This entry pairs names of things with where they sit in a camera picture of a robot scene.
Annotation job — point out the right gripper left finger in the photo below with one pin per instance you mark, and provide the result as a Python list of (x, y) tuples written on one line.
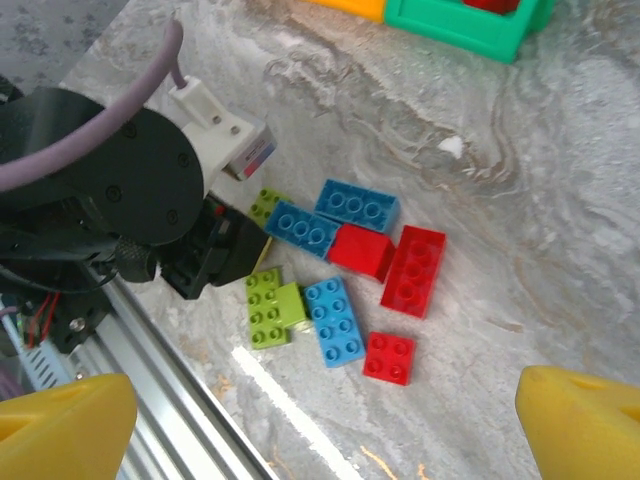
[(65, 430)]

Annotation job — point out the small red lego brick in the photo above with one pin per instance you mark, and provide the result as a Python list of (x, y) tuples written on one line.
[(389, 357)]

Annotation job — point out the aluminum base rail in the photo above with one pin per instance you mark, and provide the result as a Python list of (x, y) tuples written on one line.
[(165, 380)]

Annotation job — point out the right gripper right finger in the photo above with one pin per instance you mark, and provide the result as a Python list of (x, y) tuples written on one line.
[(585, 430)]

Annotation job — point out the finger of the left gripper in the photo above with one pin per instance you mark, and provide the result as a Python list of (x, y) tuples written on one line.
[(255, 245)]

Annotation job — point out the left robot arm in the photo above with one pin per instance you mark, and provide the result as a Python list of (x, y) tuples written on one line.
[(40, 120)]

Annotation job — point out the yellow plastic bin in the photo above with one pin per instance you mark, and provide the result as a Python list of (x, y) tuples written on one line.
[(360, 7)]

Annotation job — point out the green two-by-four lego brick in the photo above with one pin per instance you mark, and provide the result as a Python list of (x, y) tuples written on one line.
[(260, 315), (265, 202)]

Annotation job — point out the small green lego brick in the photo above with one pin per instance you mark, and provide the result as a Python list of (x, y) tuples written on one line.
[(292, 305)]

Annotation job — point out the green plastic bin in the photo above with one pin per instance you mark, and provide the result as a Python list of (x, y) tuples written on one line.
[(450, 25)]

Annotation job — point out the blue two-by-four lego brick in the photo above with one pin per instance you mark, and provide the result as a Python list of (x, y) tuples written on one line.
[(357, 205), (334, 322), (300, 230)]

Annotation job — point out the red two-by-four lego brick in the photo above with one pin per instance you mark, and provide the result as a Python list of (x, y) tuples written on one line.
[(412, 272)]

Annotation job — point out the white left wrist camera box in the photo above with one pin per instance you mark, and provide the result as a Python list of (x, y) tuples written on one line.
[(215, 130)]

